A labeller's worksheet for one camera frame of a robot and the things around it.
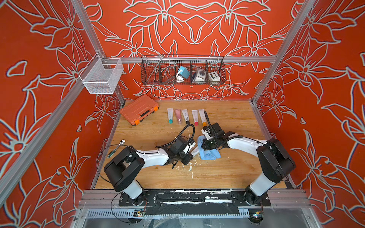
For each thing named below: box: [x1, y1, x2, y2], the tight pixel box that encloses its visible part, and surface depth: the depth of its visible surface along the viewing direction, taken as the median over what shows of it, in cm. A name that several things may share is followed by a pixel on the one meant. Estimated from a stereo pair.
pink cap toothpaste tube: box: [191, 109, 199, 126], surface depth 109 cm
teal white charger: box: [175, 66, 191, 83], surface depth 86 cm
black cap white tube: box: [181, 109, 191, 125], surface depth 109 cm
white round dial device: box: [194, 68, 207, 82], surface depth 93 cm
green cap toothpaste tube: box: [167, 107, 174, 124], surface depth 112 cm
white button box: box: [208, 71, 221, 82], surface depth 97 cm
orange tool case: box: [119, 95, 160, 126], surface depth 110 cm
